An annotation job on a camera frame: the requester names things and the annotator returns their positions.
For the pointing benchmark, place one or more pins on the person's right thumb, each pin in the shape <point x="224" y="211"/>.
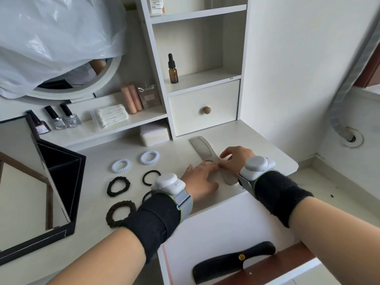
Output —
<point x="228" y="167"/>

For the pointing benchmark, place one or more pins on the black cloth wristband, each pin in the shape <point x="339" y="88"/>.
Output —
<point x="151" y="222"/>
<point x="279" y="195"/>

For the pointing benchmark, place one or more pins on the white wall pipe flange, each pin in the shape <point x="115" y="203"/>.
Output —
<point x="357" y="139"/>

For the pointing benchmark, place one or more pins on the white cotton pad box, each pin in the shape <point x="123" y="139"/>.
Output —
<point x="155" y="136"/>

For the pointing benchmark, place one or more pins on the black box with mirror lid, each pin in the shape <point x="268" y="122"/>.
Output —
<point x="63" y="175"/>

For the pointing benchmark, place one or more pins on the round wooden drawer knob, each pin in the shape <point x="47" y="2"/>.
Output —
<point x="207" y="110"/>

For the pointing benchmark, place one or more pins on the open white table drawer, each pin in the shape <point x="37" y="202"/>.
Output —
<point x="219" y="228"/>

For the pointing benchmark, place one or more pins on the pack of cotton swabs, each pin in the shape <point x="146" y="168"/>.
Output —
<point x="111" y="116"/>

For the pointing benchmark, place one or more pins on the dark pink nail polish bottle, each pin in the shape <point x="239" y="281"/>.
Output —
<point x="40" y="126"/>

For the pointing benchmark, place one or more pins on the brown window frame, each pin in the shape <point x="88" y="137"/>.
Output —
<point x="369" y="74"/>

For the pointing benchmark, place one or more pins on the person's left hand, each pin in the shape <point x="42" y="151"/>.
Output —
<point x="197" y="182"/>

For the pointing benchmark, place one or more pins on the small white shelf drawer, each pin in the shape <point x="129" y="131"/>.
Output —
<point x="190" y="115"/>

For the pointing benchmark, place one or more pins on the person's left thumb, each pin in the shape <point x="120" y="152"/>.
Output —
<point x="213" y="186"/>

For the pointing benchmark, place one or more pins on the amber dropper bottle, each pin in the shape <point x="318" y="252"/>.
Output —
<point x="173" y="74"/>

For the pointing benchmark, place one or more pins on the black scrunchie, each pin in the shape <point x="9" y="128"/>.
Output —
<point x="110" y="188"/>

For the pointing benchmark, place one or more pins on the white shelf unit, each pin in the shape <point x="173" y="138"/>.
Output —
<point x="196" y="35"/>

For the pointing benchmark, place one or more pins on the person's left forearm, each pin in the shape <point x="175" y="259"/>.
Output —
<point x="101" y="258"/>

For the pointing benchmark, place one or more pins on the round white-framed mirror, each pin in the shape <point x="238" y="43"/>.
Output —
<point x="89" y="81"/>

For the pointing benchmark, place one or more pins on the person's right forearm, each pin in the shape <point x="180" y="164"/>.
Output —
<point x="338" y="231"/>

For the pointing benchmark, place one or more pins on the translucent white plastic bag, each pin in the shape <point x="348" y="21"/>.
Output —
<point x="53" y="35"/>

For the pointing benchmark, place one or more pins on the brown scrunchie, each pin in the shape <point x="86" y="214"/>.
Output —
<point x="110" y="216"/>

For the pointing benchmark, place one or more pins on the white box with red label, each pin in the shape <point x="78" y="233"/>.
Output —
<point x="156" y="5"/>

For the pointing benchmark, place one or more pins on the glitter nail polish bottle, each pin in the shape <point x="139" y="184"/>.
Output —
<point x="72" y="119"/>

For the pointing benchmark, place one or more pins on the wrapped perfume bottle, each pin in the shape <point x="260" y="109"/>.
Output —
<point x="150" y="97"/>

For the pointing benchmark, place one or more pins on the person's right hand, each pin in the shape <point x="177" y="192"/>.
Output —
<point x="239" y="157"/>

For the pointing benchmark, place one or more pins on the silver nail polish bottle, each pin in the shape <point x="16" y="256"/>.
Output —
<point x="58" y="121"/>

